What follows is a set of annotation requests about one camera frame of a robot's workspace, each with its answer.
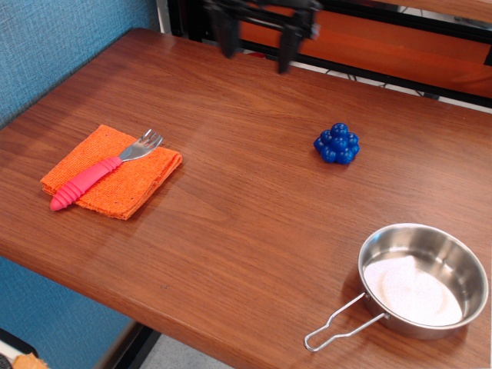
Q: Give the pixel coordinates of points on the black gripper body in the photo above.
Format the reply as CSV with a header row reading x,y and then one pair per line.
x,y
271,14

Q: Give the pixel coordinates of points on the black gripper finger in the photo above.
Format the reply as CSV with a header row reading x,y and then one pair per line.
x,y
294,31
224,26

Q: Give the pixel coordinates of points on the blue toy grape cluster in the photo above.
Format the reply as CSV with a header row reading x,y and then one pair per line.
x,y
337,145

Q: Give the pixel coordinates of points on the stainless steel pot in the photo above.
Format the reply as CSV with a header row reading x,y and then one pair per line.
x,y
417,281

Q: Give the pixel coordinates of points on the orange object bottom corner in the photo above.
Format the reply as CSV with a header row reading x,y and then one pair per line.
x,y
28,361

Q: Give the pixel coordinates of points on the orange folded cloth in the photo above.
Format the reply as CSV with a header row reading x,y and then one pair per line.
x,y
122,192

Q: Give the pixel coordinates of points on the orange panel black frame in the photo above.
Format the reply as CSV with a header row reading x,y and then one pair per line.
x,y
382,41

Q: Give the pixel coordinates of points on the pink handled fork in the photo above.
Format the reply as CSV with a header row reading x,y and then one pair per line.
x,y
74,188

